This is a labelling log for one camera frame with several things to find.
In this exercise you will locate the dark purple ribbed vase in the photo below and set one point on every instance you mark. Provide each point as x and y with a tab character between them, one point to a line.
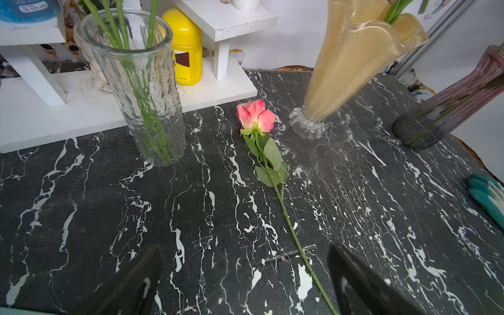
426	124

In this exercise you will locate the yellow fluted glass vase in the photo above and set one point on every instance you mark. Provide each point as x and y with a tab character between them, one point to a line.
358	44

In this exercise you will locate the green white gardening glove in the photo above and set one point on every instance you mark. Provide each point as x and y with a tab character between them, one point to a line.
489	194

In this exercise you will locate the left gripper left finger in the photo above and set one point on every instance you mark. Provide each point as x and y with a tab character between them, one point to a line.
132	290

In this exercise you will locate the clear glass cylinder vase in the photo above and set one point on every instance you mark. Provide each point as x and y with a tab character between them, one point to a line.
142	80

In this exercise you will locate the blue tin can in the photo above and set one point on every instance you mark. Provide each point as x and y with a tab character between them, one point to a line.
28	11

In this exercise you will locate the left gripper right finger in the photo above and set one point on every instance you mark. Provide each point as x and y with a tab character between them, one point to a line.
361	291

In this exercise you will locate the white tiered display shelf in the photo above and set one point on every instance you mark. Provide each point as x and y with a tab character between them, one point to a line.
39	108

